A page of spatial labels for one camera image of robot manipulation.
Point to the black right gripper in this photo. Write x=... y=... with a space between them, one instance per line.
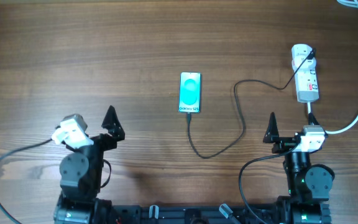
x=284 y=143

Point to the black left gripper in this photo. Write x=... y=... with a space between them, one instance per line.
x=114 y=129

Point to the teal Galaxy smartphone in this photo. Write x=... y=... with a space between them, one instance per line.
x=190 y=92

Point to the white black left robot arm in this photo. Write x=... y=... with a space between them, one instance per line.
x=81 y=171

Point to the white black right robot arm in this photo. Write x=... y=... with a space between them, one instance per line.
x=308 y=184

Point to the white power strip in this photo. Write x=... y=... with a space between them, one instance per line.
x=304 y=65

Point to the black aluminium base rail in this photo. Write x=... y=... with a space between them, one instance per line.
x=269 y=213

